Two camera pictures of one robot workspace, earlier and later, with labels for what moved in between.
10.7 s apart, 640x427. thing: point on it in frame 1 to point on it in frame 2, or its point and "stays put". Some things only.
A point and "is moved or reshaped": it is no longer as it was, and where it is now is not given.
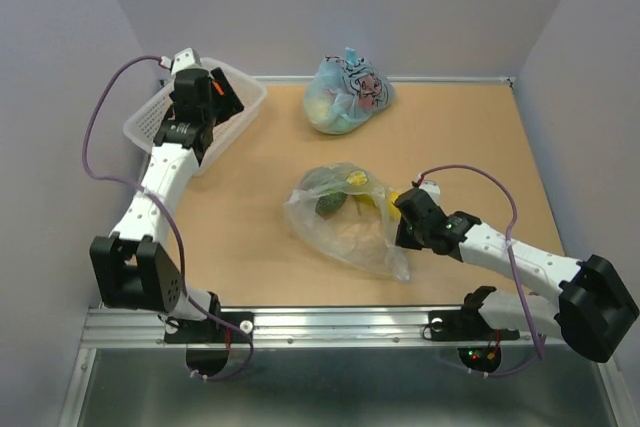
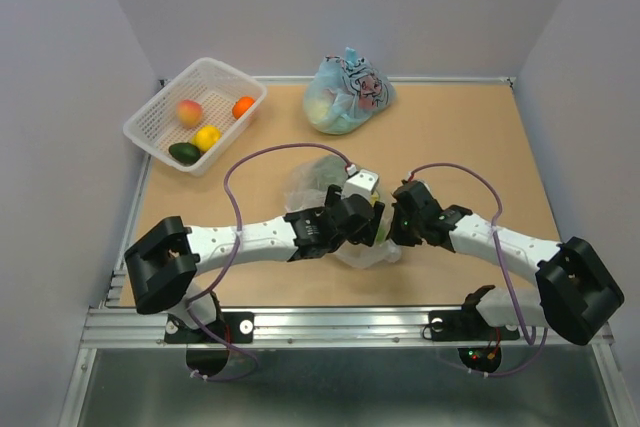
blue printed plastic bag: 343,93 stays put
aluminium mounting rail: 277,327 stays put
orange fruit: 219,90 is moved or reshaped
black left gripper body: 210,112 to 366,234
